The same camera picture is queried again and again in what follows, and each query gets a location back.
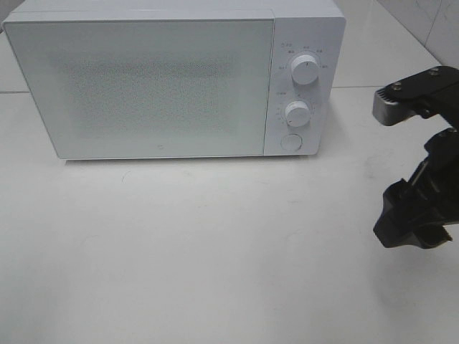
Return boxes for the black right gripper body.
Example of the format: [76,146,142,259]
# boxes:
[383,66,458,224]

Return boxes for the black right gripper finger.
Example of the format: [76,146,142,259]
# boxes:
[373,179,452,249]

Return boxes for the round white door button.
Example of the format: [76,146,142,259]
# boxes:
[280,134,303,151]

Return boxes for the white rotary knob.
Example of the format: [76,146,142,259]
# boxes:
[285,101,311,128]
[290,54,319,85]

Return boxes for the white microwave door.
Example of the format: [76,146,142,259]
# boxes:
[5,19,273,160]

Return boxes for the white microwave oven body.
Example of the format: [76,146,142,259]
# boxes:
[2,1,346,159]

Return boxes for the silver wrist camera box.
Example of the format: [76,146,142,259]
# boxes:
[372,88,416,126]

